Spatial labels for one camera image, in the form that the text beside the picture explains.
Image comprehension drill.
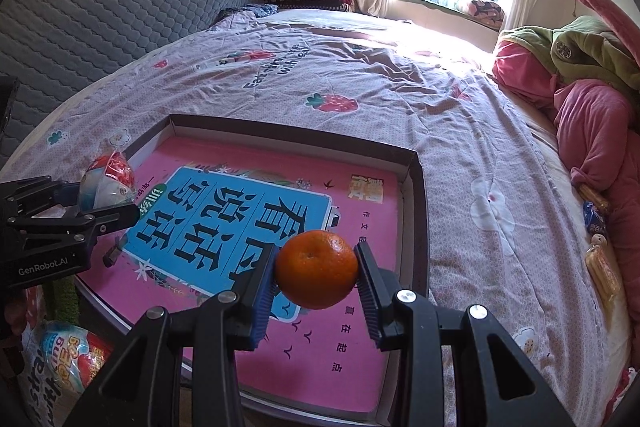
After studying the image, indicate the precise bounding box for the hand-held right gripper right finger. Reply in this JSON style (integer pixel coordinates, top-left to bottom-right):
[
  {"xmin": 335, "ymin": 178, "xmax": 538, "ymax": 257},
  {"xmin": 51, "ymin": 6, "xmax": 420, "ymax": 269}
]
[{"xmin": 352, "ymin": 241, "xmax": 576, "ymax": 427}]

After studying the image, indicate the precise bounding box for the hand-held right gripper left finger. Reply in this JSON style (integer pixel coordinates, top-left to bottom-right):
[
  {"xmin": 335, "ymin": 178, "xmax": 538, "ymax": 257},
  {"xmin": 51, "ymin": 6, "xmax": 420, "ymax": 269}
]
[{"xmin": 62, "ymin": 249, "xmax": 281, "ymax": 427}]

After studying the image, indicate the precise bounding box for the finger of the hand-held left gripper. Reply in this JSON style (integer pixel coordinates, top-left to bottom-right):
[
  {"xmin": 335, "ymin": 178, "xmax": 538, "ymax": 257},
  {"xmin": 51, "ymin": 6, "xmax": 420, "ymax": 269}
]
[
  {"xmin": 7, "ymin": 202, "xmax": 142, "ymax": 245},
  {"xmin": 0, "ymin": 177, "xmax": 86, "ymax": 215}
]

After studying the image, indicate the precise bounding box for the egg-shaped toy packet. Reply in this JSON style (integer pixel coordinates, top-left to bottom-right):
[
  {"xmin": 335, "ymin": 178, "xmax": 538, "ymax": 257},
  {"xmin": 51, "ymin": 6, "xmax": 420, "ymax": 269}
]
[
  {"xmin": 37, "ymin": 321, "xmax": 113, "ymax": 395},
  {"xmin": 80, "ymin": 151, "xmax": 139, "ymax": 210}
]

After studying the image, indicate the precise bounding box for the orange mandarin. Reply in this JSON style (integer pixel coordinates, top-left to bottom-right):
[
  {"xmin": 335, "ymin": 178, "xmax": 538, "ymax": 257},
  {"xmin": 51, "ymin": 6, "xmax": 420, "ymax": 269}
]
[{"xmin": 276, "ymin": 230, "xmax": 360, "ymax": 310}]

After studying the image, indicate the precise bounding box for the shallow cardboard box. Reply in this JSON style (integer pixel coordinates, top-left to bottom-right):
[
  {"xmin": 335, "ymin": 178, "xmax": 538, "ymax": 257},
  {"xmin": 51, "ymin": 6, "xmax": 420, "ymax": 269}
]
[{"xmin": 75, "ymin": 113, "xmax": 430, "ymax": 425}]

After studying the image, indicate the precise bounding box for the strawberry print bedsheet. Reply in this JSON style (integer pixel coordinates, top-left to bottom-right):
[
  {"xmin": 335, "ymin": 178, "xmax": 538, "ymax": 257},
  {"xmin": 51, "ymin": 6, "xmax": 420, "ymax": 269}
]
[{"xmin": 0, "ymin": 7, "xmax": 632, "ymax": 427}]

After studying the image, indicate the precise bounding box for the grey quilted headboard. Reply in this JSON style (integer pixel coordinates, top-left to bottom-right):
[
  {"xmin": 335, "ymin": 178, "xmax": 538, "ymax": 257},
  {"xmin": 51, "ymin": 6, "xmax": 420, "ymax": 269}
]
[{"xmin": 0, "ymin": 0, "xmax": 261, "ymax": 110}]

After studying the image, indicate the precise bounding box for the long yellow snack packet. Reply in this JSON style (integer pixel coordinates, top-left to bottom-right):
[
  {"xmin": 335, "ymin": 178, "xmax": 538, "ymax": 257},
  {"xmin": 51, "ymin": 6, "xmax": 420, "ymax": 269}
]
[{"xmin": 585, "ymin": 234, "xmax": 622, "ymax": 304}]

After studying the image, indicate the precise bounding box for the small blue snack packet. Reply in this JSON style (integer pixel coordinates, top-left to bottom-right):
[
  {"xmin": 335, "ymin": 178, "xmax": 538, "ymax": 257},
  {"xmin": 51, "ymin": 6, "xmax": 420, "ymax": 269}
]
[{"xmin": 582, "ymin": 202, "xmax": 609, "ymax": 239}]

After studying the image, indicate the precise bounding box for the dark blue cloth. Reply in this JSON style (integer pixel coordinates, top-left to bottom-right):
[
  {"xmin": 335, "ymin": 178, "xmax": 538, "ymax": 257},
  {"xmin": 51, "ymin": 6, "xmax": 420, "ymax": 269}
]
[{"xmin": 219, "ymin": 3, "xmax": 279, "ymax": 22}]

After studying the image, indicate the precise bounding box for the small yellow snack packet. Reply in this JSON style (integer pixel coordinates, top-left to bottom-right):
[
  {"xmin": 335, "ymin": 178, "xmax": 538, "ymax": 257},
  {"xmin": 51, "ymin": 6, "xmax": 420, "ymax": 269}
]
[{"xmin": 579, "ymin": 182, "xmax": 612, "ymax": 214}]

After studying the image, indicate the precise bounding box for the pink fleece clothing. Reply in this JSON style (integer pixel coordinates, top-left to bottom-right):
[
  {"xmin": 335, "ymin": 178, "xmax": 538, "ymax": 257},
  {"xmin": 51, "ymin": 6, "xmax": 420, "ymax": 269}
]
[{"xmin": 492, "ymin": 39, "xmax": 640, "ymax": 303}]

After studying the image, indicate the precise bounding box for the patterned cushion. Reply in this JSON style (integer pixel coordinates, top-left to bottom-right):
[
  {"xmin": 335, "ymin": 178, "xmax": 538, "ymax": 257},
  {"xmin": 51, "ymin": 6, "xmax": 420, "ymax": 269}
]
[{"xmin": 439, "ymin": 0, "xmax": 506, "ymax": 30}]

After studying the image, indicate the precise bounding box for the green fleece clothing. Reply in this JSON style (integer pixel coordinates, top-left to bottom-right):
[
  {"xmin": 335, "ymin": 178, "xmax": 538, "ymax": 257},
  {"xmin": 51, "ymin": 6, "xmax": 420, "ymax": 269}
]
[{"xmin": 499, "ymin": 14, "xmax": 640, "ymax": 94}]

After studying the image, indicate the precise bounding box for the pink plush cloth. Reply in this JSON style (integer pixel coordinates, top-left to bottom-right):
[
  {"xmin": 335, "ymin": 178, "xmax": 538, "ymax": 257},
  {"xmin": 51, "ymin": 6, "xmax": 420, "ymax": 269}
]
[{"xmin": 561, "ymin": 0, "xmax": 640, "ymax": 72}]

